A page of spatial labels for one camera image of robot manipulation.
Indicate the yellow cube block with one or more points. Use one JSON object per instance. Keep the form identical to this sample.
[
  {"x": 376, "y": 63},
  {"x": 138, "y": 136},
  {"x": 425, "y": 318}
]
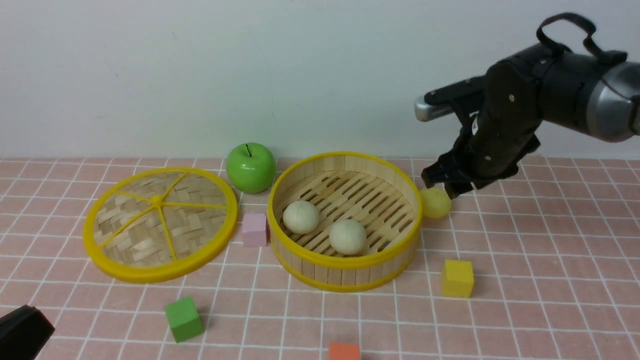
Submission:
[{"x": 457, "y": 278}]

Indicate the woven bamboo steamer lid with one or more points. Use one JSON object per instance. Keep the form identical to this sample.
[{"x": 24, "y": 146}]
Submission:
[{"x": 161, "y": 224}]

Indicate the bamboo steamer tray yellow rim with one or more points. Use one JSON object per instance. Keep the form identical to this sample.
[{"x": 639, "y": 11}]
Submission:
[{"x": 347, "y": 186}]

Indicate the orange cube block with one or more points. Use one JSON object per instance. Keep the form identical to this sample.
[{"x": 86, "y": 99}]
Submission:
[{"x": 343, "y": 351}]

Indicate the wrist camera grey black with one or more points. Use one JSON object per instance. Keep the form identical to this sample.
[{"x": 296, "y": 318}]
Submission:
[{"x": 464, "y": 99}]

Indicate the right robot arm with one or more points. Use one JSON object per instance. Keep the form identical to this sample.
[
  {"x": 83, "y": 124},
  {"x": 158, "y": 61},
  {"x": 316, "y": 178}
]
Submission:
[{"x": 588, "y": 95}]

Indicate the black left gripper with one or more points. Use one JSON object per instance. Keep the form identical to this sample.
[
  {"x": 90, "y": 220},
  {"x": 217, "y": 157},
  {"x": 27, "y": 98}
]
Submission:
[{"x": 24, "y": 333}]

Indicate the white bun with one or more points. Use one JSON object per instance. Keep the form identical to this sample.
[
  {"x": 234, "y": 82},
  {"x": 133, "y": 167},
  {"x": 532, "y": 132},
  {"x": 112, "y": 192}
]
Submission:
[
  {"x": 301, "y": 217},
  {"x": 348, "y": 237}
]

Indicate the green apple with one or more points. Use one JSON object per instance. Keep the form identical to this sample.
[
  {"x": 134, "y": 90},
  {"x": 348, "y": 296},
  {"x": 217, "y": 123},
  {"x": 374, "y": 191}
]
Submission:
[{"x": 251, "y": 167}]

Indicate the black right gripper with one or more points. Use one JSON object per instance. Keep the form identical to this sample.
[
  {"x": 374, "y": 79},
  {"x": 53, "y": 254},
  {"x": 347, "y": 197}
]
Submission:
[{"x": 492, "y": 143}]

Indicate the yellow bun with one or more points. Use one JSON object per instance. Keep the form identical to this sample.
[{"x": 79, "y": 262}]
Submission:
[{"x": 436, "y": 203}]

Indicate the pink cube block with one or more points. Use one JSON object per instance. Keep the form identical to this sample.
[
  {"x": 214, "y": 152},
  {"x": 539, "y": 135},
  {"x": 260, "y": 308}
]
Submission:
[{"x": 254, "y": 230}]

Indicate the green cube block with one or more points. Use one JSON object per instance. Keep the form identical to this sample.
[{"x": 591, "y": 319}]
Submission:
[{"x": 183, "y": 319}]

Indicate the pink checkered tablecloth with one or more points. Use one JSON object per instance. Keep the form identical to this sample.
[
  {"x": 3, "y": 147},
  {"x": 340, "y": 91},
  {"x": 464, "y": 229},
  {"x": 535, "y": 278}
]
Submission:
[{"x": 555, "y": 255}]

